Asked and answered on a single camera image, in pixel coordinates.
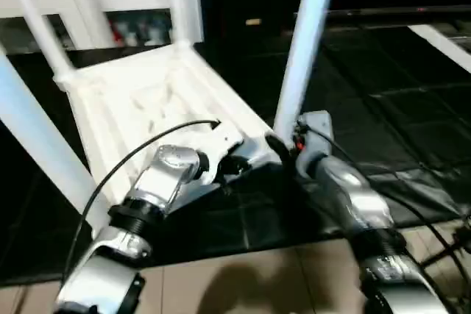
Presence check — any black work mat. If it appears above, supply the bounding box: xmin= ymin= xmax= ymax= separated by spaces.
xmin=0 ymin=16 xmax=471 ymax=285

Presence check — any black tripod stand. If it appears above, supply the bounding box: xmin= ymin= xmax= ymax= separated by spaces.
xmin=421 ymin=217 xmax=471 ymax=269

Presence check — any red bottle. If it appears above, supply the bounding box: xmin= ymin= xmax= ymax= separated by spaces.
xmin=111 ymin=23 xmax=127 ymax=47

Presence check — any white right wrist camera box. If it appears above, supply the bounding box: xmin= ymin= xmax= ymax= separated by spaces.
xmin=294 ymin=110 xmax=335 ymax=156

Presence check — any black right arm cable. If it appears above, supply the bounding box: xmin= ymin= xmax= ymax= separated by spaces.
xmin=300 ymin=129 xmax=471 ymax=256

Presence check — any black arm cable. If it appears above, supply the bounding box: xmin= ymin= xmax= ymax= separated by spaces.
xmin=300 ymin=129 xmax=471 ymax=256
xmin=62 ymin=118 xmax=223 ymax=287

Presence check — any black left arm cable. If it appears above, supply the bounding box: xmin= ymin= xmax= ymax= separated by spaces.
xmin=62 ymin=118 xmax=223 ymax=287

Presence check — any dark metal rail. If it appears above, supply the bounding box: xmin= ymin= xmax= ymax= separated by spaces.
xmin=294 ymin=5 xmax=471 ymax=22

